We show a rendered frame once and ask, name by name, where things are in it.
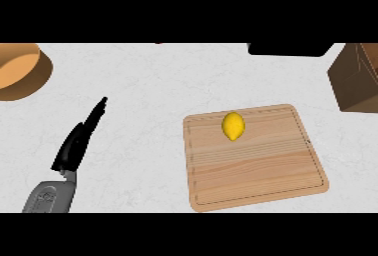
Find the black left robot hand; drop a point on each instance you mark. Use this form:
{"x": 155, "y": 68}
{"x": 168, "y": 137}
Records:
{"x": 75, "y": 143}

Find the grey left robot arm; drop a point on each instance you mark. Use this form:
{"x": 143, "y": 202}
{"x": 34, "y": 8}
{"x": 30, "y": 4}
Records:
{"x": 49, "y": 196}

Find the wooden cutting board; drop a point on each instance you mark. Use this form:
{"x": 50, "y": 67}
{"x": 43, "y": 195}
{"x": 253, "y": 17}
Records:
{"x": 253, "y": 156}

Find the brown cardboard box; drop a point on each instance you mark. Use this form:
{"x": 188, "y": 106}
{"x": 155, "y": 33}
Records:
{"x": 354, "y": 78}

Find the round wooden bowl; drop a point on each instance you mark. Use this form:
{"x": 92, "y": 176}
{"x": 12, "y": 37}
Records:
{"x": 19, "y": 71}

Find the yellow lemon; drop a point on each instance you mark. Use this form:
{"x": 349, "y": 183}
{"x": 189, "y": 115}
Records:
{"x": 233, "y": 126}

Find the black appliance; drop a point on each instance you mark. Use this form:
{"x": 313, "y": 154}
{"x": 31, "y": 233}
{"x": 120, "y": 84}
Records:
{"x": 290, "y": 49}

